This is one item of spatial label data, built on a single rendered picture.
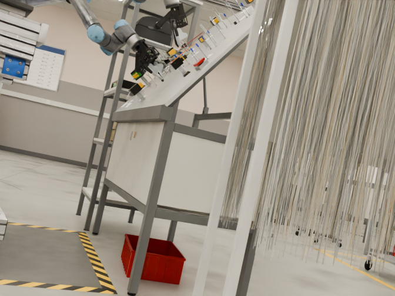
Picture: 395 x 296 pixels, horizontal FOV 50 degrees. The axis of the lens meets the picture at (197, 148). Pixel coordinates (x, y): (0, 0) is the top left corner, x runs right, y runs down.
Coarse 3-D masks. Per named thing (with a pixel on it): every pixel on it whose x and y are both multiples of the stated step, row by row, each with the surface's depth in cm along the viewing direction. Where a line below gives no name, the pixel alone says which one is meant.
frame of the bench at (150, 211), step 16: (176, 128) 192; (192, 128) 195; (112, 144) 296; (160, 144) 191; (160, 160) 190; (272, 160) 211; (160, 176) 190; (144, 208) 193; (160, 208) 195; (96, 224) 294; (144, 224) 188; (176, 224) 316; (256, 224) 210; (144, 240) 189; (144, 256) 189; (240, 272) 212; (128, 288) 189; (240, 288) 209
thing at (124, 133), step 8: (120, 128) 283; (128, 128) 261; (120, 136) 277; (128, 136) 256; (120, 144) 271; (128, 144) 251; (112, 152) 291; (120, 152) 266; (128, 152) 247; (112, 160) 285; (120, 160) 261; (112, 168) 279; (120, 168) 257; (112, 176) 274; (120, 176) 252; (120, 184) 247
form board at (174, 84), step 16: (240, 16) 259; (224, 32) 251; (240, 32) 209; (192, 48) 295; (208, 48) 241; (224, 48) 203; (192, 64) 232; (208, 64) 197; (160, 80) 267; (176, 80) 221; (192, 80) 193; (160, 96) 214; (176, 96) 191
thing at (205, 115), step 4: (208, 108) 306; (204, 112) 305; (228, 112) 266; (196, 116) 316; (200, 116) 308; (204, 116) 302; (208, 116) 295; (212, 116) 288; (216, 116) 281; (220, 116) 275; (224, 116) 270; (228, 116) 265; (196, 120) 318; (192, 124) 320; (196, 124) 318; (272, 144) 211
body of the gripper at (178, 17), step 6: (168, 6) 210; (174, 6) 210; (180, 6) 211; (174, 12) 212; (180, 12) 212; (174, 18) 211; (180, 18) 211; (186, 18) 212; (180, 24) 212; (186, 24) 212
